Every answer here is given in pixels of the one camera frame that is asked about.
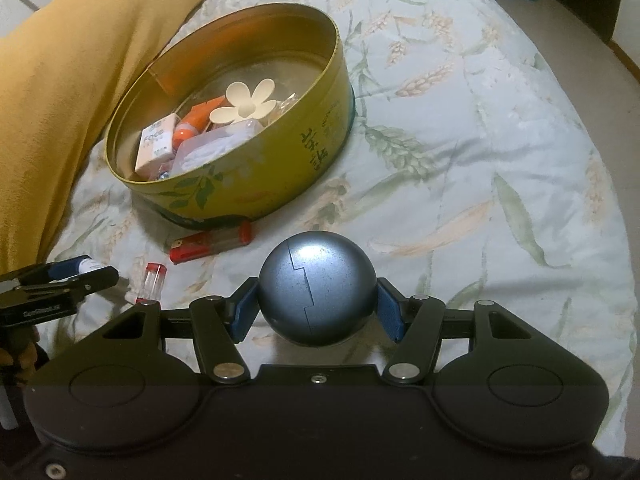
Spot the yellow blanket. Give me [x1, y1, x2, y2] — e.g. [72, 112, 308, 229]
[0, 0, 226, 273]

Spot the floral bed sheet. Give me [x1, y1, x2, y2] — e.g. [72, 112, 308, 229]
[30, 0, 636, 461]

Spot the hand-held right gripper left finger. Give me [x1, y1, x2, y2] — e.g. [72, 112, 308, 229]
[100, 276, 260, 387]

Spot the orange tube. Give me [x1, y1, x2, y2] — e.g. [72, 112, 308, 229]
[172, 99, 226, 153]

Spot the white bottle with purple cap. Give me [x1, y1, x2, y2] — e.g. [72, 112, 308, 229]
[50, 256, 110, 281]

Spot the round yellow green tin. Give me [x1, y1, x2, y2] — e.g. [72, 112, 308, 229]
[105, 2, 357, 231]

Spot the large red lighter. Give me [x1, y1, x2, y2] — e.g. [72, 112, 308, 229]
[169, 221, 253, 265]

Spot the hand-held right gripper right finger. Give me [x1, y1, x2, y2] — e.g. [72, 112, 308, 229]
[376, 276, 533, 387]

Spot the bag of white floss picks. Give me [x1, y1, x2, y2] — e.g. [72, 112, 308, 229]
[175, 119, 266, 177]

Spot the grey round case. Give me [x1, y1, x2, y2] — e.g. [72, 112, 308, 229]
[257, 231, 378, 348]

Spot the tissue pack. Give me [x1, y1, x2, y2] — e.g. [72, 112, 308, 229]
[134, 113, 182, 181]

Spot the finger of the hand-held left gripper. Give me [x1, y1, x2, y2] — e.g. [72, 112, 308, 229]
[20, 266, 120, 306]
[0, 261, 61, 291]

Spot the cream flower hair clip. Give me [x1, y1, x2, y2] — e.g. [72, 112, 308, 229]
[209, 77, 278, 126]

